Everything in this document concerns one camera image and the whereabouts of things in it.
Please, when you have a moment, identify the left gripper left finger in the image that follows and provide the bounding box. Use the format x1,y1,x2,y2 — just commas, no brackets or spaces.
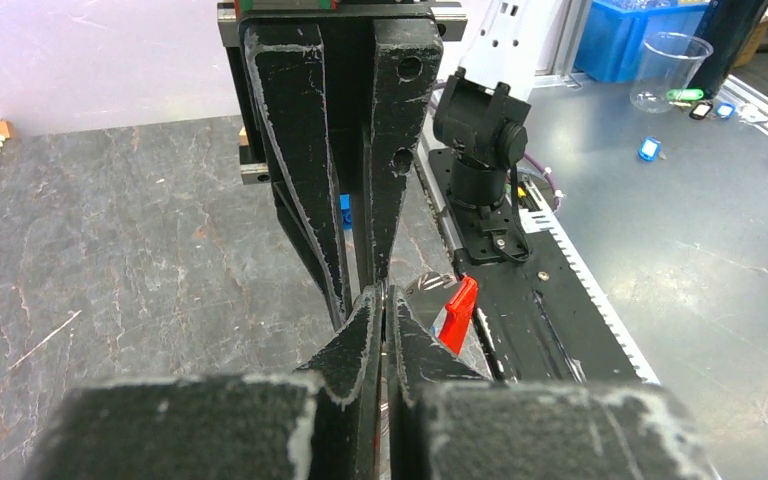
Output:
24,287,384,479

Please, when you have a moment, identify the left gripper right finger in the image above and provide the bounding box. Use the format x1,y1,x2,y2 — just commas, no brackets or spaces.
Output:
385,286,717,479

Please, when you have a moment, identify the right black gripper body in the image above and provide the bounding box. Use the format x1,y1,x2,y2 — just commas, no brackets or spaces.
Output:
217,1,467,186

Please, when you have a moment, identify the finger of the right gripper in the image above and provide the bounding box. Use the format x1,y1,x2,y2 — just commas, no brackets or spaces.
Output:
241,23,351,330
360,18,443,287

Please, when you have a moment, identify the keyring with blue red tags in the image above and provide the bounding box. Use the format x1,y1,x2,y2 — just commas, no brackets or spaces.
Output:
406,271,478,356

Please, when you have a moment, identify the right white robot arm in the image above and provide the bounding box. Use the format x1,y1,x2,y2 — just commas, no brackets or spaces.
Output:
217,1,557,328

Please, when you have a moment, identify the wooden letter H cube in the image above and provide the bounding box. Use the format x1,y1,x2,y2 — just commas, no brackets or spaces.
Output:
238,127,249,146

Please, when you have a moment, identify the blue green white brick stack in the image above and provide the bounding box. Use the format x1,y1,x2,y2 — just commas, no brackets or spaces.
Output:
339,194,353,230

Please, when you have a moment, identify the blue plastic bin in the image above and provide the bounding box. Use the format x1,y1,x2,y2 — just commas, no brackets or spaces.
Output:
574,1,708,83

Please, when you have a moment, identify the clear plastic beaker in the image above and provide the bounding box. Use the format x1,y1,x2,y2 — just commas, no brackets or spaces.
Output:
629,32,712,113

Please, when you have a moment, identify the green key tag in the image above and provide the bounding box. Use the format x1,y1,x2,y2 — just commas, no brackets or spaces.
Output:
666,88,705,103

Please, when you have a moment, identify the black key tag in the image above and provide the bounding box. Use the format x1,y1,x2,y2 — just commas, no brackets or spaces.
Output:
688,100,714,120

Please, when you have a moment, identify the dark cylinder bottle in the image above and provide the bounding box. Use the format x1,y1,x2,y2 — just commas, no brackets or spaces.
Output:
688,0,768,100

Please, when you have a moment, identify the small blue key tag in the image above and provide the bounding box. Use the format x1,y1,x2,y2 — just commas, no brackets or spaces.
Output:
714,102,737,120

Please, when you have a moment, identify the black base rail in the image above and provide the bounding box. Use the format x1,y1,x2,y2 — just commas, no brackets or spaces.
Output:
417,145,644,386

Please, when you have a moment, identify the white slotted cable duct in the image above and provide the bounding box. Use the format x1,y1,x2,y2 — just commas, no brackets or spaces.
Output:
520,191,660,385

